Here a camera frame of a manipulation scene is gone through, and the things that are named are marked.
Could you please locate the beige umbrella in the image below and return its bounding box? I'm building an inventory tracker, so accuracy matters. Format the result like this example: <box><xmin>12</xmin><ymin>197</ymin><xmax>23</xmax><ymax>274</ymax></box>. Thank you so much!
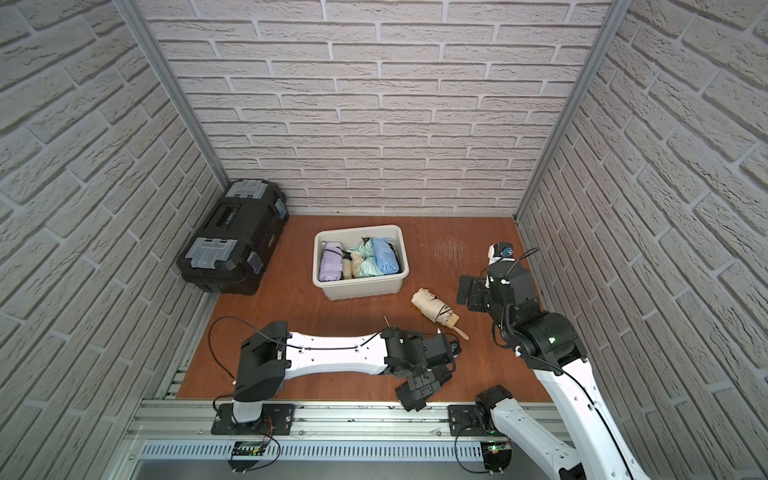
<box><xmin>411</xmin><ymin>288</ymin><xmax>469</xmax><ymax>340</ymax></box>
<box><xmin>342</xmin><ymin>252</ymin><xmax>365</xmax><ymax>280</ymax></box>

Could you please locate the right controller board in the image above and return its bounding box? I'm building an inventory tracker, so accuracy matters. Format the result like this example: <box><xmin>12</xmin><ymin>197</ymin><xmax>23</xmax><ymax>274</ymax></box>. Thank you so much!
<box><xmin>480</xmin><ymin>442</ymin><xmax>513</xmax><ymax>475</ymax></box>

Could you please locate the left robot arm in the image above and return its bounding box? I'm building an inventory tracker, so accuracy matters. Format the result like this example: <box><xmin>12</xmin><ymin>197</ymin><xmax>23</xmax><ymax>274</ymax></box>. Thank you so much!
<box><xmin>232</xmin><ymin>321</ymin><xmax>461</xmax><ymax>424</ymax></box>

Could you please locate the lilac umbrella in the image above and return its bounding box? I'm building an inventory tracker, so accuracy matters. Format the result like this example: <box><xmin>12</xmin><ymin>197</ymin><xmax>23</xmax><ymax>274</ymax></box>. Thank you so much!
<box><xmin>318</xmin><ymin>242</ymin><xmax>344</xmax><ymax>282</ymax></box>

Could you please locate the light blue umbrella front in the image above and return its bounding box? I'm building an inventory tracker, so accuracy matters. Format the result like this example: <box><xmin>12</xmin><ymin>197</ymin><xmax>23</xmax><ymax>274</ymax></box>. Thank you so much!
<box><xmin>371</xmin><ymin>237</ymin><xmax>400</xmax><ymax>275</ymax></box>

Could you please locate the controller board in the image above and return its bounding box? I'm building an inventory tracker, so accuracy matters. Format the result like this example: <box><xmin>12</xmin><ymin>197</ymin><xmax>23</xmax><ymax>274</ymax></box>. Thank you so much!
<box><xmin>228</xmin><ymin>441</ymin><xmax>271</xmax><ymax>473</ymax></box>
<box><xmin>480</xmin><ymin>442</ymin><xmax>513</xmax><ymax>475</ymax></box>

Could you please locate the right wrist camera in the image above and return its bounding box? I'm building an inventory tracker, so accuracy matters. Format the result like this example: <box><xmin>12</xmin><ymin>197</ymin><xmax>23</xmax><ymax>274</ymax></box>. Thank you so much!
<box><xmin>488</xmin><ymin>242</ymin><xmax>515</xmax><ymax>264</ymax></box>

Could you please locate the mint green umbrella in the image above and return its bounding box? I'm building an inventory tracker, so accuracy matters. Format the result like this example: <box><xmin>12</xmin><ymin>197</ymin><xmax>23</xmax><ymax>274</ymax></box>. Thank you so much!
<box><xmin>347</xmin><ymin>238</ymin><xmax>383</xmax><ymax>279</ymax></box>

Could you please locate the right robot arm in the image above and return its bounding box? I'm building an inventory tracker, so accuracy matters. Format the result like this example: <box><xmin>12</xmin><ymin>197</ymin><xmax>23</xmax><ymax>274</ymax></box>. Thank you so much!
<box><xmin>457</xmin><ymin>251</ymin><xmax>647</xmax><ymax>479</ymax></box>

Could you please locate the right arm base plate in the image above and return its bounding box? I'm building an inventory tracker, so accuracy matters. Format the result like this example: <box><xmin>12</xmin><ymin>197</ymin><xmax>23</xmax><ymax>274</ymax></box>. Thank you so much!
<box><xmin>447</xmin><ymin>404</ymin><xmax>503</xmax><ymax>437</ymax></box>

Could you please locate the white plastic storage box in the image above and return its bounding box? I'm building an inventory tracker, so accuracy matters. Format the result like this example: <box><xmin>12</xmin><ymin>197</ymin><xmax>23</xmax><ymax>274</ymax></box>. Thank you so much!
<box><xmin>312</xmin><ymin>224</ymin><xmax>410</xmax><ymax>301</ymax></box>

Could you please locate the aluminium front rail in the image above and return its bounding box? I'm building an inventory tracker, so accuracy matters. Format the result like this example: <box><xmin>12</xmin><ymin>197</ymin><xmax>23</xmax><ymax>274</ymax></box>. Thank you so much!
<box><xmin>122</xmin><ymin>398</ymin><xmax>577</xmax><ymax>444</ymax></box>

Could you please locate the left controller board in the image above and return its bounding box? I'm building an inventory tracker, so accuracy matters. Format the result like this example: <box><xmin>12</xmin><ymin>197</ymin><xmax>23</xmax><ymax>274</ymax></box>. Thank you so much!
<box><xmin>228</xmin><ymin>441</ymin><xmax>271</xmax><ymax>473</ymax></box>

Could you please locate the black umbrella front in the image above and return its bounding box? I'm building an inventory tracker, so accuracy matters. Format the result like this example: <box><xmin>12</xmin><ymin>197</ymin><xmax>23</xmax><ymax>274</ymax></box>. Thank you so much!
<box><xmin>395</xmin><ymin>367</ymin><xmax>452</xmax><ymax>411</ymax></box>

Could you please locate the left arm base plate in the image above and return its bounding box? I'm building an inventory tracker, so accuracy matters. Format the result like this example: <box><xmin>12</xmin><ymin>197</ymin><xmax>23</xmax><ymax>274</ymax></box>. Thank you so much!
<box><xmin>211</xmin><ymin>402</ymin><xmax>295</xmax><ymax>436</ymax></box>

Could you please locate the black plastic toolbox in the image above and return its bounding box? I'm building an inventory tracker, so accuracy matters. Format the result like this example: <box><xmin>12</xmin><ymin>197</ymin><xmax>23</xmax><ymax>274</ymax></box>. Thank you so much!
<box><xmin>176</xmin><ymin>179</ymin><xmax>289</xmax><ymax>295</ymax></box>

